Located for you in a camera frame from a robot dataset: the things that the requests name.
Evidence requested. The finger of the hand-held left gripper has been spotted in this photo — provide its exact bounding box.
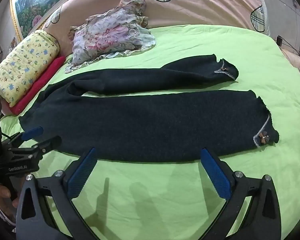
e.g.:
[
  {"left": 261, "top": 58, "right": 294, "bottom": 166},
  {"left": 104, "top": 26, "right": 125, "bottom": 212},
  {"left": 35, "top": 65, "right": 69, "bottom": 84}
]
[
  {"left": 1, "top": 126, "right": 44, "bottom": 149},
  {"left": 9, "top": 136, "right": 62, "bottom": 157}
]

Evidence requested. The person's left forearm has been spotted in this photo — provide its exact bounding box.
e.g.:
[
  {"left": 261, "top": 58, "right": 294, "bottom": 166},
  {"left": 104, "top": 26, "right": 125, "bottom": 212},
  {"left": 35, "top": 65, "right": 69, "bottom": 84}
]
[{"left": 0, "top": 195, "right": 17, "bottom": 228}]

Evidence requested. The floral ruffled pillow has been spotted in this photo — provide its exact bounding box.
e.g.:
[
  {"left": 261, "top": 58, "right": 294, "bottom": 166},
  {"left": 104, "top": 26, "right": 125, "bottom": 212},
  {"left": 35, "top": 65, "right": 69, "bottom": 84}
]
[{"left": 65, "top": 0, "right": 157, "bottom": 74}]

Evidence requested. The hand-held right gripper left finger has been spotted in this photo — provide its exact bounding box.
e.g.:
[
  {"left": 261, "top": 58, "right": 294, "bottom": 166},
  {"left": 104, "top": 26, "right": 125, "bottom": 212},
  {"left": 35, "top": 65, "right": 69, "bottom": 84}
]
[{"left": 15, "top": 147, "right": 98, "bottom": 240}]

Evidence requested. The yellow patterned pillow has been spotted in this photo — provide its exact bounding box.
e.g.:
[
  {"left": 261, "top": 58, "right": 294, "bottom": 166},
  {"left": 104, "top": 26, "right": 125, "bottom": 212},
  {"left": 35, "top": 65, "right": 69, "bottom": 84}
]
[{"left": 0, "top": 29, "right": 60, "bottom": 108}]

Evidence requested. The black charger cable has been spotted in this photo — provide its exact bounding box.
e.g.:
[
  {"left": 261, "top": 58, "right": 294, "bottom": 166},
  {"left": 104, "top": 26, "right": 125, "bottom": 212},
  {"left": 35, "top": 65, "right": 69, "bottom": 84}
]
[{"left": 282, "top": 38, "right": 300, "bottom": 77}]

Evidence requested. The green bed sheet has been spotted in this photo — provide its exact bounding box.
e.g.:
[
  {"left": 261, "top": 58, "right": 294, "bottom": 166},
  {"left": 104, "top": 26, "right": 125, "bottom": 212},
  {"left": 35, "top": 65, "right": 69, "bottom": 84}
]
[{"left": 0, "top": 24, "right": 300, "bottom": 240}]

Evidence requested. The person's left hand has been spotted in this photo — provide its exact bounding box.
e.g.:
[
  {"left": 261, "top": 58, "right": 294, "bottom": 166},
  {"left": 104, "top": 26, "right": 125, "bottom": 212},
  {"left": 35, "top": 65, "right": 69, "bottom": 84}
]
[{"left": 0, "top": 181, "right": 18, "bottom": 208}]

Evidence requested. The pink pillow with plaid hearts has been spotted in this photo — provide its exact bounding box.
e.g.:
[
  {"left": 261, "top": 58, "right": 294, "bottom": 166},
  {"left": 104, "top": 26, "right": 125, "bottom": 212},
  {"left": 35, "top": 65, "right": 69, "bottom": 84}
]
[{"left": 41, "top": 0, "right": 272, "bottom": 58}]

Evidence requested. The gold framed landscape painting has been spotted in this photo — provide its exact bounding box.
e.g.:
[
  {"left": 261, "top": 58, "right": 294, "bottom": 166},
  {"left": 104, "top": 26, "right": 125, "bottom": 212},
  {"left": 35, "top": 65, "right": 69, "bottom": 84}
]
[{"left": 9, "top": 0, "right": 53, "bottom": 40}]

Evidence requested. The red folded cloth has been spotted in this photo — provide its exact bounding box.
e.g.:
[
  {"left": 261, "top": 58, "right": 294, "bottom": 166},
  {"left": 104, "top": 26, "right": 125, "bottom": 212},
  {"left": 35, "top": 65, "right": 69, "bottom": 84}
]
[{"left": 9, "top": 56, "right": 67, "bottom": 115}]

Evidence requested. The black towel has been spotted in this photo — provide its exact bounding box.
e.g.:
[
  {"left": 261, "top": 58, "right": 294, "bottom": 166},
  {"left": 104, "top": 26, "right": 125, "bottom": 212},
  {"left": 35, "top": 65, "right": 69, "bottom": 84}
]
[{"left": 19, "top": 54, "right": 280, "bottom": 163}]

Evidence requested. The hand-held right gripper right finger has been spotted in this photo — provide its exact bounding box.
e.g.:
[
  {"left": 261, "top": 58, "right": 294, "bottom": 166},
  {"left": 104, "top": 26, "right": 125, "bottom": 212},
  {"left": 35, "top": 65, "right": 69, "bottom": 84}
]
[{"left": 200, "top": 148, "right": 283, "bottom": 240}]

